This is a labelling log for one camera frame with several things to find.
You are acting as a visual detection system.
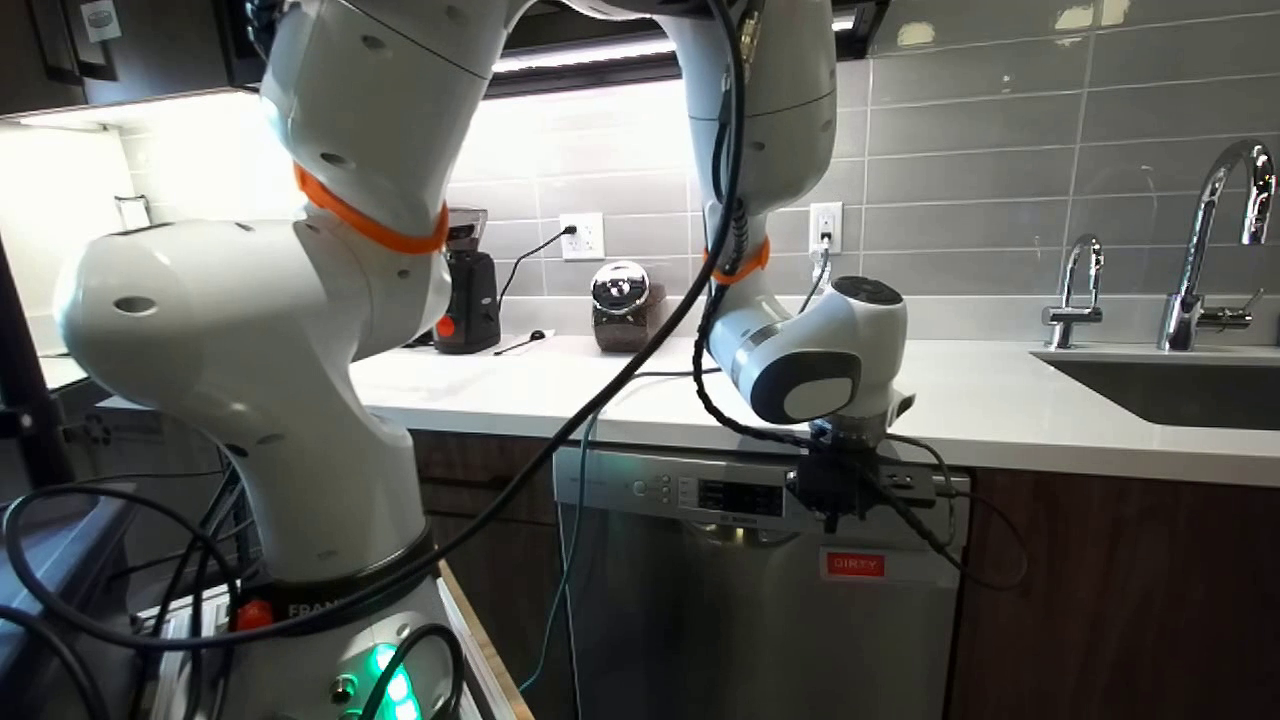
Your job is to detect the teal cable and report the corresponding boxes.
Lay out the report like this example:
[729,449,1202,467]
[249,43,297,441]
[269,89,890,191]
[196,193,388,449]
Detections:
[517,410,602,697]

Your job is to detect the stainless steel dishwasher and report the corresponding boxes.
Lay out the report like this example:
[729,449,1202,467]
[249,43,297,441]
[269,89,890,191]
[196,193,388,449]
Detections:
[553,445,971,720]

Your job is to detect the grey cable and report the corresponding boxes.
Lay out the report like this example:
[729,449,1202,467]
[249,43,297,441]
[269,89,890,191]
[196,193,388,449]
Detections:
[798,236,835,317]

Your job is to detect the steel sink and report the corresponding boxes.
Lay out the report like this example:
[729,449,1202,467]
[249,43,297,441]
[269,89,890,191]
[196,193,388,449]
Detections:
[1030,344,1280,432]

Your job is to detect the dark upper cabinet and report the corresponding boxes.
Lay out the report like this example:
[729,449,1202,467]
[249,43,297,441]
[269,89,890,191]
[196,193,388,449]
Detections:
[0,0,267,118]

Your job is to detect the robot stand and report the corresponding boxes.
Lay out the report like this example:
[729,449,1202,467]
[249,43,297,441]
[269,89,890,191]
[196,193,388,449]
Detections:
[130,560,536,720]

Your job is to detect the dark wood cabinet door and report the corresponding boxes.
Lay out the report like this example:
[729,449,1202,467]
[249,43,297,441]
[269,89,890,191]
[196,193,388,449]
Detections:
[945,468,1280,720]

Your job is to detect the under-cabinet light strip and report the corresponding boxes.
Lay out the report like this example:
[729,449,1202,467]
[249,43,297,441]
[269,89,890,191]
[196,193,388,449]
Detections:
[480,0,891,99]

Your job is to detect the tall chrome tap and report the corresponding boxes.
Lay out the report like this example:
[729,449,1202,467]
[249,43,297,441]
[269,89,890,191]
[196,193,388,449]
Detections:
[1158,139,1278,352]

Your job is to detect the dark wood cabinet drawers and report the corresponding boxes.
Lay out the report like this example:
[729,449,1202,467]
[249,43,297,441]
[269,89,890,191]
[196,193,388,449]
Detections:
[410,430,578,720]

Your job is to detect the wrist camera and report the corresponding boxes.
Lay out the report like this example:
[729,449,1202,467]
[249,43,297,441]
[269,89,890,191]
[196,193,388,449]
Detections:
[880,470,969,503]

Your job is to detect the white wall socket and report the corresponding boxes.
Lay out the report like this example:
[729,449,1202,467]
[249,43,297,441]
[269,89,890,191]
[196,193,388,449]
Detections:
[559,212,606,262]
[808,202,844,254]

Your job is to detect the red and white magnet sign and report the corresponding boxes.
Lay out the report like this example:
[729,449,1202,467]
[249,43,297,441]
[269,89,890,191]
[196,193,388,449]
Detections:
[820,547,891,582]

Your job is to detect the black cable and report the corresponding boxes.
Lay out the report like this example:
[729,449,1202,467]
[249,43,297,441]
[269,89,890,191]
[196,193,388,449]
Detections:
[496,227,580,307]

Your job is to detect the small chrome tap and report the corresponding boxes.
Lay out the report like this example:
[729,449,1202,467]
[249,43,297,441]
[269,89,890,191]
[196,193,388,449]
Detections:
[1041,234,1107,350]

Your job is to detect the chrome and brown knock box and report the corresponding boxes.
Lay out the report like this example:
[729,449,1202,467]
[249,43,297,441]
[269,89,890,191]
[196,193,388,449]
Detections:
[590,260,670,354]

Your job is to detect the bundle of black cables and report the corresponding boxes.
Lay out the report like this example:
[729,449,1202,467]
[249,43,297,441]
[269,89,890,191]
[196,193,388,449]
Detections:
[0,470,246,720]

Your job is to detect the black coffee grinder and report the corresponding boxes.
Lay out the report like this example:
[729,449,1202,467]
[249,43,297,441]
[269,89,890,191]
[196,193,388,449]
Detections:
[432,207,502,355]

